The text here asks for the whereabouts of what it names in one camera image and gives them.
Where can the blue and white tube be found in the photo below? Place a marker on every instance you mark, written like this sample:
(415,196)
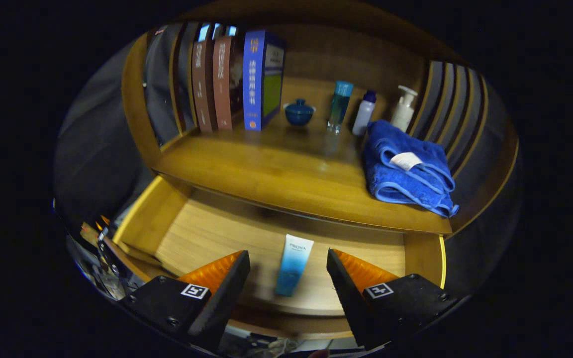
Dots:
(294,263)

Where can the blue folded towel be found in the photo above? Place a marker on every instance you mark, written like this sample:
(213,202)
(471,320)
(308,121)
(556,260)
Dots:
(406,184)

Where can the blue lidded teacup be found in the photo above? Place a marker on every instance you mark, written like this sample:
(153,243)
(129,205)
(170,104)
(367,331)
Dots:
(299,114)

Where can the teal clear bottle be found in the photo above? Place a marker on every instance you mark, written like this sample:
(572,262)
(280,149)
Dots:
(338,107)

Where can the white pump bottle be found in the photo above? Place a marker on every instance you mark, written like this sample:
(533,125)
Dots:
(402,112)

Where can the white bottle dark cap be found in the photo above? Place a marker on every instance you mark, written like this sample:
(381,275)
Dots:
(363,114)

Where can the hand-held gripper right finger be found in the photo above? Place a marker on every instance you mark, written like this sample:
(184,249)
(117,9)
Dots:
(351,298)

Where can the slim brown book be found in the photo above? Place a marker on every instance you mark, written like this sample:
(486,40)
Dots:
(202,84)

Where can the wooden drawer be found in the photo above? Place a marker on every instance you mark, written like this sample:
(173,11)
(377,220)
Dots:
(217,233)

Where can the wooden cabinet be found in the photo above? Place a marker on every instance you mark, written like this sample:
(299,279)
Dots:
(316,54)

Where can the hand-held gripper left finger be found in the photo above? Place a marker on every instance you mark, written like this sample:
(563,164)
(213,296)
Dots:
(224,298)

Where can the wooden countertop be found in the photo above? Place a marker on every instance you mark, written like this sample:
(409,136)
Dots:
(276,169)

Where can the blue book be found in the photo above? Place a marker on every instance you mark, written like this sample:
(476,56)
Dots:
(254,79)

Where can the thick brown book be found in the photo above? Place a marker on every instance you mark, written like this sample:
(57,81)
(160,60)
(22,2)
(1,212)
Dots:
(224,82)

